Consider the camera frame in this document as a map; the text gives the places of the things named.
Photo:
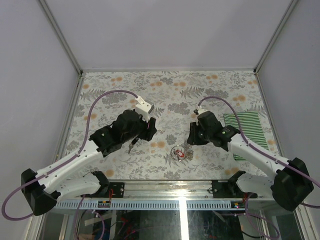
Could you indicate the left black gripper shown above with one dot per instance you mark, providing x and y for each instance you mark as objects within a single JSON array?
[{"x": 150, "y": 129}]

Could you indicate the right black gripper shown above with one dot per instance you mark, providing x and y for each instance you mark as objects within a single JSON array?
[{"x": 193, "y": 139}]

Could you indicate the red key tag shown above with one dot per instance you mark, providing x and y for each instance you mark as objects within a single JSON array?
[{"x": 179, "y": 154}]

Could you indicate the silver keyring with keys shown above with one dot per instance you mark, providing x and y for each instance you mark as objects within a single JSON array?
[{"x": 186, "y": 148}]

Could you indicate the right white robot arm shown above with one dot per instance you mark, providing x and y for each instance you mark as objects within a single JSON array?
[{"x": 286, "y": 181}]

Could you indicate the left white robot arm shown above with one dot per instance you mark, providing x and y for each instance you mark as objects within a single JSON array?
[{"x": 99, "y": 145}]

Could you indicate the black tagged key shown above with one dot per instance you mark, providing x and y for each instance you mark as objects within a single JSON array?
[{"x": 131, "y": 145}]

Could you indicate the green striped cloth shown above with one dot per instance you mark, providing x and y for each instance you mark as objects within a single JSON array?
[{"x": 251, "y": 127}]

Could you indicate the floral patterned table mat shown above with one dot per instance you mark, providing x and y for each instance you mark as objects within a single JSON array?
[{"x": 175, "y": 95}]

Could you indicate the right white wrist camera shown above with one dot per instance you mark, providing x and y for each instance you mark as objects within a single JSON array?
[{"x": 199, "y": 110}]

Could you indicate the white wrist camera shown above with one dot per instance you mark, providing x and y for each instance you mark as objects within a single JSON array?
[
  {"x": 199, "y": 110},
  {"x": 143, "y": 108}
]

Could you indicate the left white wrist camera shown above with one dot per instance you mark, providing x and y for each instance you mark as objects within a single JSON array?
[{"x": 143, "y": 108}]

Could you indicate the aluminium front rail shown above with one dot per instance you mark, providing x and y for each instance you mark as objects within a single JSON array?
[{"x": 165, "y": 188}]

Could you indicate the white slotted cable duct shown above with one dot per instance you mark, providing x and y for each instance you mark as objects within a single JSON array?
[{"x": 122, "y": 204}]

